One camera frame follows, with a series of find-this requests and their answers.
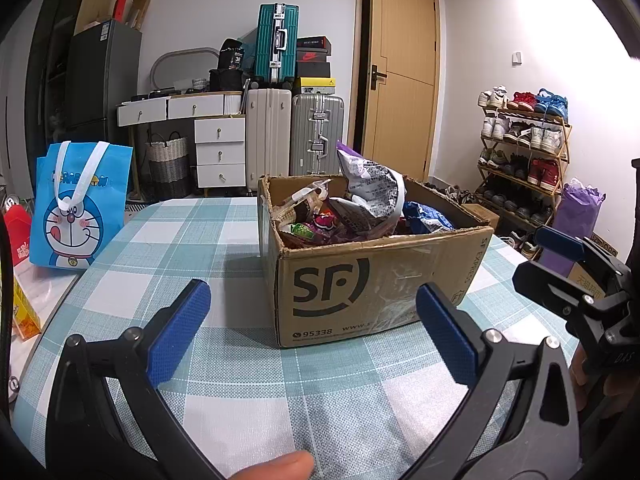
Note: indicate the silver suitcase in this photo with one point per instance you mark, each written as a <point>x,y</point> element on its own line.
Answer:
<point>315,125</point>

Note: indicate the black shoebox with red stripe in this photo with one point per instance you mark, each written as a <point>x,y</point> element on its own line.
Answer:
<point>314,42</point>

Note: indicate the brown cardboard box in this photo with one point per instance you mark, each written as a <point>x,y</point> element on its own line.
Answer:
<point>340,285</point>

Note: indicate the yellow white shoebox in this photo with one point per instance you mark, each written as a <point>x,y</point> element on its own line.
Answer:
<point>315,86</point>

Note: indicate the plain black shoebox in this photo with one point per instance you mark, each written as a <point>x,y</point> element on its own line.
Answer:
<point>313,70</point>

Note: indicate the person's left hand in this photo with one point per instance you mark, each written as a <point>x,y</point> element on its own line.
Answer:
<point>280,467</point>

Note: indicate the person's right hand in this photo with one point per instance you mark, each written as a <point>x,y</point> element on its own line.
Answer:
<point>579,365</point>

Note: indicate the beige suitcase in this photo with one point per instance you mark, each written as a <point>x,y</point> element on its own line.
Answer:
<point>267,135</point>

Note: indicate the yellow drink carton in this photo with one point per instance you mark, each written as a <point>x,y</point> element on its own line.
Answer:
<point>25,320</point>

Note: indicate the white dresser with drawers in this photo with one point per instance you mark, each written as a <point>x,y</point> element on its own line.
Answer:
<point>220,132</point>

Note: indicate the arched grey mirror frame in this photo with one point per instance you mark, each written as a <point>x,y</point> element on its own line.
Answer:
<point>185,51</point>

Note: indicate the pile of loose shoes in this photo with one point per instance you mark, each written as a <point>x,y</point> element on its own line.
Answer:
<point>450,192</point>

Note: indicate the white light switch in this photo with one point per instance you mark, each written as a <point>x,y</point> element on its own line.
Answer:
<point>517,57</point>

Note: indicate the woven laundry basket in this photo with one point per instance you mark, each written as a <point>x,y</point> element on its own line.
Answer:
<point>167,160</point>

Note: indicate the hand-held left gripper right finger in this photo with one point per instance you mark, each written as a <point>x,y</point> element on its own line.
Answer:
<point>445,332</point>

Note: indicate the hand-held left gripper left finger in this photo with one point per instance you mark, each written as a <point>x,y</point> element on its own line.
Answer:
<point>180,332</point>

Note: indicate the dark grey refrigerator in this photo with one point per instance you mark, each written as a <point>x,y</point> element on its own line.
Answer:
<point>100,75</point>

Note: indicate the red paper bag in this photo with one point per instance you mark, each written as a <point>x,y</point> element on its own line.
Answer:
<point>120,5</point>

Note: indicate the purple green candy packet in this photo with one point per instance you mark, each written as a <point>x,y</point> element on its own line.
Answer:
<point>320,222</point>

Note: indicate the clear cookie packet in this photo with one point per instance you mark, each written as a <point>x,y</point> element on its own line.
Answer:
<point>305,197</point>

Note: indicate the black storage box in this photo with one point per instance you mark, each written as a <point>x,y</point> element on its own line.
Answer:
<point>225,81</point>

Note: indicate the black bag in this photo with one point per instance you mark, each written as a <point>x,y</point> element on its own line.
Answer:
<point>232,57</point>

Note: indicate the blue cartoon tote bag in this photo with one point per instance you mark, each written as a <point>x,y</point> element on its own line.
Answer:
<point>75,220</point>

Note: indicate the wooden door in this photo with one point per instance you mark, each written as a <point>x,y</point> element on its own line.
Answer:
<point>405,100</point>

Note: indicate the blue snack packet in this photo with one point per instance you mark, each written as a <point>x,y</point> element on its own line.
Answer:
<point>425,217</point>

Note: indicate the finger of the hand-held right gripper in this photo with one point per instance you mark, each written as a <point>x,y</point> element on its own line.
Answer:
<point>547,277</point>
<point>557,242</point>

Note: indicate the teal suitcase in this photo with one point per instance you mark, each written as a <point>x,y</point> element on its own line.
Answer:
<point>267,45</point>

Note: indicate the brown paper bag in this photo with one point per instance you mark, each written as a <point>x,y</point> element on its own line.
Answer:
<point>140,10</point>

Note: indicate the purple gift bag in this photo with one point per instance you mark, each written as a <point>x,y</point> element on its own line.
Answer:
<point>575,220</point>

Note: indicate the printed cardboard box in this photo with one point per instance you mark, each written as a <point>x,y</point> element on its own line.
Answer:
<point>582,277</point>

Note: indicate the small plain cardboard box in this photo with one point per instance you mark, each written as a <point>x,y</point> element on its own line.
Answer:
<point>482,215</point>

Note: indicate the red pouch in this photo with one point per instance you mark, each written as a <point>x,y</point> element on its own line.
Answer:
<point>17,230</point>

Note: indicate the dark tall cabinet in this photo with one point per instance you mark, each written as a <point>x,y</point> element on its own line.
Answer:
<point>50,85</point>

